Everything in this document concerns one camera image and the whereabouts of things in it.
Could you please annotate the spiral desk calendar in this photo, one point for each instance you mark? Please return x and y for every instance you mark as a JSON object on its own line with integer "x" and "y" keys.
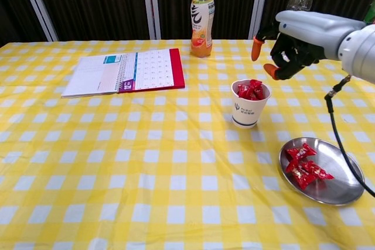
{"x": 96, "y": 77}

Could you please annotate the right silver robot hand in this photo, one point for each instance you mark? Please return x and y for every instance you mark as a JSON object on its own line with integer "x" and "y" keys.
{"x": 310, "y": 30}

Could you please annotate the white paper cup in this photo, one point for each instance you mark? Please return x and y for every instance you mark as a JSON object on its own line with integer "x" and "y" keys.
{"x": 249, "y": 112}

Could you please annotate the green bottle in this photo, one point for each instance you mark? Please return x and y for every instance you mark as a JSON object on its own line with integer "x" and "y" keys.
{"x": 371, "y": 13}

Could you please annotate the orange juice bottle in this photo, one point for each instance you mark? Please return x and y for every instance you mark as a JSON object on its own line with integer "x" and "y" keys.
{"x": 202, "y": 27}

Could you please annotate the black pleated curtain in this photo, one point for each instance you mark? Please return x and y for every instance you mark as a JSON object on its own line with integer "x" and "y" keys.
{"x": 93, "y": 4}

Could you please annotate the yellow checkered tablecloth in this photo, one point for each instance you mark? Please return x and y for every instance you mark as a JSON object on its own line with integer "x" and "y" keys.
{"x": 146, "y": 144}

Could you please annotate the white frame post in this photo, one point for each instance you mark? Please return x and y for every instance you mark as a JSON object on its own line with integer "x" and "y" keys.
{"x": 259, "y": 4}
{"x": 150, "y": 4}
{"x": 36, "y": 4}

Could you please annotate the round steel plate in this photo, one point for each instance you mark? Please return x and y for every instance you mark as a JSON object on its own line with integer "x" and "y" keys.
{"x": 342, "y": 168}

